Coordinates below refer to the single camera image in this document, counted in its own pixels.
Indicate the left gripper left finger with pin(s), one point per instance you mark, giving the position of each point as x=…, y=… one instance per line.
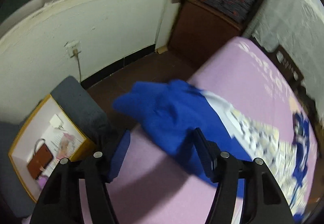
x=101, y=169

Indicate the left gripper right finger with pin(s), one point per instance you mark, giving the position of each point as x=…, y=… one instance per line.
x=223, y=169

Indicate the blue red white jacket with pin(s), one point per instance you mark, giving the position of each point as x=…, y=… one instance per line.
x=168, y=112

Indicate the pink bed sheet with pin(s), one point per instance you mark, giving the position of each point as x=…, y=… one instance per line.
x=153, y=187

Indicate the brown leather bag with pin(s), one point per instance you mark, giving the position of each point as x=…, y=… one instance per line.
x=39, y=161

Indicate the yellow framed white box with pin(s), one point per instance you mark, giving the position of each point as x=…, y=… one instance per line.
x=47, y=124

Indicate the dark wooden chair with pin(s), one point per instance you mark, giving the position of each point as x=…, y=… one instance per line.
x=286, y=66

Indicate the brown wooden cabinet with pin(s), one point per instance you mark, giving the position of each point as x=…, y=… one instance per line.
x=199, y=32

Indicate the white lace cloth cover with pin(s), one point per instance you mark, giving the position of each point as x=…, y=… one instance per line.
x=297, y=25

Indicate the wall socket with cable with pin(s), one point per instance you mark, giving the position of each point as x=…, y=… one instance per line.
x=73, y=49

